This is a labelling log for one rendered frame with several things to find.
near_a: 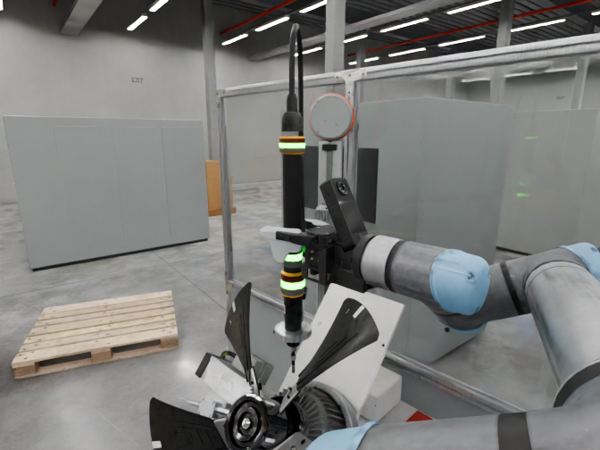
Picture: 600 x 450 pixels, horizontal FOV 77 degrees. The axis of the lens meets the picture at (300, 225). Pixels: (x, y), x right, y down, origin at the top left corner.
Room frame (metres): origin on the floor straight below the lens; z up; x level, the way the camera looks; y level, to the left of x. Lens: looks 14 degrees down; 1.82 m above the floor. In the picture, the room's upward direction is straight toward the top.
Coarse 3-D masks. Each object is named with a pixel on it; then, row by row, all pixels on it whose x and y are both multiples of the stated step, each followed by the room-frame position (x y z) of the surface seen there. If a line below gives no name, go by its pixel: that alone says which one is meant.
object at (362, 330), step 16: (352, 304) 0.82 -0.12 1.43; (336, 320) 0.84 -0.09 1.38; (352, 320) 0.77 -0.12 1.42; (368, 320) 0.72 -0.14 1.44; (336, 336) 0.76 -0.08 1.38; (352, 336) 0.71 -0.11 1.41; (368, 336) 0.68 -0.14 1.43; (320, 352) 0.76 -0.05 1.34; (336, 352) 0.70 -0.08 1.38; (352, 352) 0.67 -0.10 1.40; (304, 368) 0.77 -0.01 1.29; (320, 368) 0.70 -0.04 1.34; (304, 384) 0.69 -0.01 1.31
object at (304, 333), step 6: (306, 288) 0.68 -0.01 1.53; (306, 294) 0.68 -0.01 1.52; (282, 324) 0.66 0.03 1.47; (306, 324) 0.66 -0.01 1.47; (276, 330) 0.63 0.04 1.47; (282, 330) 0.63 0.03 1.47; (300, 330) 0.63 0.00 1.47; (306, 330) 0.63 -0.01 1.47; (276, 336) 0.63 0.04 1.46; (282, 336) 0.62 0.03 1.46; (288, 336) 0.62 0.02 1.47; (294, 336) 0.62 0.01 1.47; (300, 336) 0.62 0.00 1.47; (306, 336) 0.62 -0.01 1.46; (288, 342) 0.61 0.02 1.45; (294, 342) 0.61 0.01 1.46
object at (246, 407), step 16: (240, 400) 0.72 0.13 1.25; (256, 400) 0.70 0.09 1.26; (272, 400) 0.73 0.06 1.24; (240, 416) 0.70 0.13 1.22; (256, 416) 0.68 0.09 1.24; (272, 416) 0.67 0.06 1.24; (288, 416) 0.74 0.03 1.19; (224, 432) 0.69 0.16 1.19; (240, 432) 0.67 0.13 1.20; (256, 432) 0.65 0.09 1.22; (272, 432) 0.66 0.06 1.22; (288, 432) 0.71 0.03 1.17; (304, 432) 0.71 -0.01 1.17; (240, 448) 0.64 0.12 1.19; (256, 448) 0.63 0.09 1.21; (272, 448) 0.65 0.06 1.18
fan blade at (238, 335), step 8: (248, 288) 0.94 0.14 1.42; (240, 296) 0.96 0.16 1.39; (248, 296) 0.92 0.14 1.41; (240, 304) 0.94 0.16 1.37; (248, 304) 0.90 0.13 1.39; (232, 312) 0.99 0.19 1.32; (240, 312) 0.93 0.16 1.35; (248, 312) 0.88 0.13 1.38; (232, 320) 0.98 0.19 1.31; (240, 320) 0.91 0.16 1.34; (248, 320) 0.87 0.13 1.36; (232, 328) 0.97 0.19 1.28; (240, 328) 0.90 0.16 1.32; (248, 328) 0.86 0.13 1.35; (232, 336) 0.97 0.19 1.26; (240, 336) 0.89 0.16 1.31; (248, 336) 0.84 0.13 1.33; (232, 344) 0.97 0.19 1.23; (240, 344) 0.88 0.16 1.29; (248, 344) 0.83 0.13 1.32; (240, 352) 0.90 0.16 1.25; (248, 352) 0.82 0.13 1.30; (240, 360) 0.90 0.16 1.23; (248, 360) 0.81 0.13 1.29; (248, 368) 0.80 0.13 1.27; (248, 376) 0.81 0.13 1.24
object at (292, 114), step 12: (288, 96) 0.64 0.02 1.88; (288, 108) 0.64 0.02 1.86; (288, 120) 0.63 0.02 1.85; (300, 120) 0.64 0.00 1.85; (288, 300) 0.63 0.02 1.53; (300, 300) 0.64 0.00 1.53; (288, 312) 0.63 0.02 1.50; (300, 312) 0.64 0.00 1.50; (288, 324) 0.63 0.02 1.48; (300, 324) 0.64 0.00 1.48
